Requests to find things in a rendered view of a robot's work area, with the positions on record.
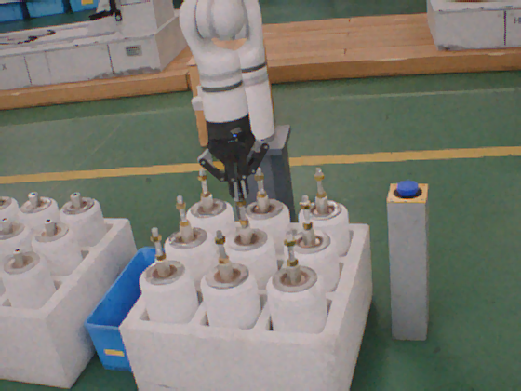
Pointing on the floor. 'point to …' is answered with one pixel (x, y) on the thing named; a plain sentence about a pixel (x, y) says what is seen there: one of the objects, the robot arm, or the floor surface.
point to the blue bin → (117, 312)
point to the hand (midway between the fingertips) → (238, 188)
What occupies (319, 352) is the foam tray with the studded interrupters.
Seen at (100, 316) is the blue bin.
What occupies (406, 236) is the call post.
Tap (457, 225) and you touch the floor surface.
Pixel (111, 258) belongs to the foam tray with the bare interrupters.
